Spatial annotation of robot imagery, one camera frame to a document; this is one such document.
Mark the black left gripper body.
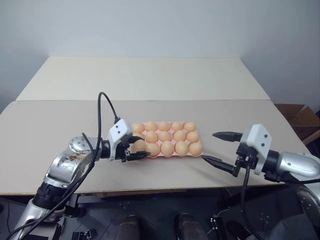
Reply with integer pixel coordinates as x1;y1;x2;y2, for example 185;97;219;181
115;134;135;164

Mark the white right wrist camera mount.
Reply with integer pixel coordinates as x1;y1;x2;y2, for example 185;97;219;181
240;123;274;176

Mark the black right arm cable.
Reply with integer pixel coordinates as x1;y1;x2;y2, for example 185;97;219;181
241;159;263;240

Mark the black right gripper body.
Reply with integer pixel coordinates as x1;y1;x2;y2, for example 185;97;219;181
234;140;259;174

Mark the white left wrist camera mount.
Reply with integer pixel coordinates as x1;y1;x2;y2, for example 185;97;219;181
107;118;134;161

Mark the dark rounded shape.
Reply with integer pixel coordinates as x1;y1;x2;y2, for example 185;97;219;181
174;212;209;240
119;213;141;240

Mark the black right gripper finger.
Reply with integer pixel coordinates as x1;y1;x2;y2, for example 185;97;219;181
212;131;244;143
201;154;240;178

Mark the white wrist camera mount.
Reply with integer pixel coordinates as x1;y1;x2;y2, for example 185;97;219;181
240;123;274;176
107;118;134;161

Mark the brown cardboard box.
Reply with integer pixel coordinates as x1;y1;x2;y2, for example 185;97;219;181
274;103;320;146

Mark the pink egg tray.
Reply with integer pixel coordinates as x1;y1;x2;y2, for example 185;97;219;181
130;121;204;159

